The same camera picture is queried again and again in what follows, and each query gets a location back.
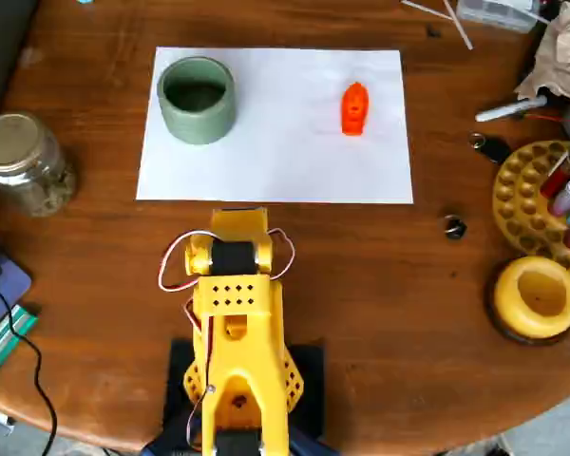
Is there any orange printed figure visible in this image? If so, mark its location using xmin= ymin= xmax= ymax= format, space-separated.
xmin=340 ymin=81 xmax=371 ymax=137

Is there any green ribbed cup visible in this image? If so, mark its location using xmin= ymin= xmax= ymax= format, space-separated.
xmin=157 ymin=56 xmax=238 ymax=145

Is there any white paper sheet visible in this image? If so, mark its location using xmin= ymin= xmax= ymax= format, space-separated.
xmin=135 ymin=46 xmax=415 ymax=205

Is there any small black metal nut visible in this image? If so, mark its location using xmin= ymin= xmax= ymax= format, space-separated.
xmin=442 ymin=214 xmax=468 ymax=241

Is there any blue clamp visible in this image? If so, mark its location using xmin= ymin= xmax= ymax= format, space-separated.
xmin=289 ymin=427 xmax=339 ymax=456
xmin=141 ymin=417 xmax=204 ymax=456

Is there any black key fob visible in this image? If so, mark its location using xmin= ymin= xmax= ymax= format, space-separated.
xmin=477 ymin=135 xmax=513 ymax=165

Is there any yellow round dimpled tray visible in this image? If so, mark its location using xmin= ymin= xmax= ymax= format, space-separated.
xmin=492 ymin=140 xmax=570 ymax=276

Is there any white marker pen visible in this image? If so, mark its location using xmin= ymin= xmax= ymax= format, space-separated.
xmin=474 ymin=94 xmax=549 ymax=124

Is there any short white stick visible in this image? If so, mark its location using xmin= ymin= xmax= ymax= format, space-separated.
xmin=400 ymin=0 xmax=455 ymax=22

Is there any long white stick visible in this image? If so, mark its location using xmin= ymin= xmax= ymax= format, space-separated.
xmin=443 ymin=0 xmax=474 ymax=50

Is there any glass jar with gold lid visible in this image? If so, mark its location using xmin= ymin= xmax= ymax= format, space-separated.
xmin=0 ymin=112 xmax=77 ymax=219

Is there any red lighter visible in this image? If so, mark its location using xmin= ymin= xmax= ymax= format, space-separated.
xmin=540 ymin=151 xmax=570 ymax=199

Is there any purple notebook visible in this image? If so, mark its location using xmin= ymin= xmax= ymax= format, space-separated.
xmin=0 ymin=237 xmax=32 ymax=336

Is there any pink white lighter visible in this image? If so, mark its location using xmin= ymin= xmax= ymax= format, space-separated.
xmin=550 ymin=178 xmax=570 ymax=218

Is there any clear plastic box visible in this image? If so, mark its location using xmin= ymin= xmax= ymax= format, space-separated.
xmin=456 ymin=0 xmax=541 ymax=34

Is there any green striped book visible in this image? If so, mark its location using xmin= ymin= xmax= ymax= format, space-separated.
xmin=0 ymin=303 xmax=40 ymax=383

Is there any crumpled brown paper bag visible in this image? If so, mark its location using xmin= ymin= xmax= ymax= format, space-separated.
xmin=514 ymin=1 xmax=570 ymax=108

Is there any red white servo cable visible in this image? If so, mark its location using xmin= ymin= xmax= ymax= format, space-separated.
xmin=158 ymin=230 xmax=216 ymax=293
xmin=183 ymin=297 xmax=217 ymax=451
xmin=265 ymin=228 xmax=298 ymax=282

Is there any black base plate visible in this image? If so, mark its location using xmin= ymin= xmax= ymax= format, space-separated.
xmin=163 ymin=337 xmax=327 ymax=441

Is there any yellow ring-shaped bowl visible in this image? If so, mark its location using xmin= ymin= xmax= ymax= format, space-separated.
xmin=495 ymin=256 xmax=570 ymax=340

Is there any black power cable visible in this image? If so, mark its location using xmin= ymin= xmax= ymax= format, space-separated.
xmin=0 ymin=273 xmax=59 ymax=456

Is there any thin red wire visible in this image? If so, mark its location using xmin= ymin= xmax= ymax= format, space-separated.
xmin=525 ymin=112 xmax=570 ymax=126

